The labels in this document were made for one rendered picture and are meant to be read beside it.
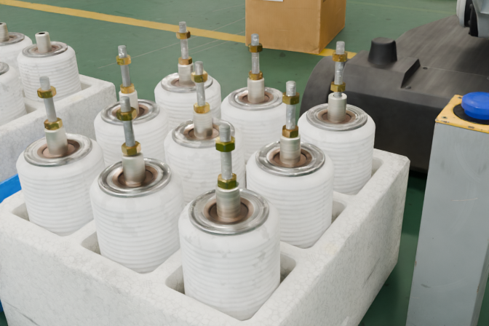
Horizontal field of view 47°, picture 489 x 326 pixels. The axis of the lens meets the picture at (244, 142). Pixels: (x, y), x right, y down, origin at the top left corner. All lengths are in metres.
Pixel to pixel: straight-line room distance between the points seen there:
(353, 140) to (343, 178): 0.05
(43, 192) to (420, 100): 0.60
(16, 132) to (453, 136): 0.64
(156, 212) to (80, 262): 0.10
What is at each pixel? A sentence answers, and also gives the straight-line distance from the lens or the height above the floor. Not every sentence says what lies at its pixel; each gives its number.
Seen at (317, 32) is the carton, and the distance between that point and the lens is 1.68.
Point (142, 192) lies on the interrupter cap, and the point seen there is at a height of 0.25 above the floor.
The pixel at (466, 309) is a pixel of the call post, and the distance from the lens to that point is 0.69.
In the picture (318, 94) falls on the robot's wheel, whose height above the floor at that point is 0.16.
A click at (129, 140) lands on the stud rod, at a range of 0.57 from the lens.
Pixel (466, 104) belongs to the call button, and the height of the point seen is 0.33.
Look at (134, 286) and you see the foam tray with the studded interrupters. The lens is 0.57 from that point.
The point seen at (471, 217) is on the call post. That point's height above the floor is 0.22.
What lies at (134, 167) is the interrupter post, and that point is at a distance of 0.58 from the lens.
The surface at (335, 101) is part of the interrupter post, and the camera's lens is 0.69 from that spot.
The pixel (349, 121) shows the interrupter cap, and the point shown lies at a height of 0.25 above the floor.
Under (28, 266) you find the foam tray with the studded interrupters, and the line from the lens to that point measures 0.69.
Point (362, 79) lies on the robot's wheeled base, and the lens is 0.99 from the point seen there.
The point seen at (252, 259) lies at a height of 0.23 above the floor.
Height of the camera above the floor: 0.55
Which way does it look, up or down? 28 degrees down
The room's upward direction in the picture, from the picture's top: 2 degrees counter-clockwise
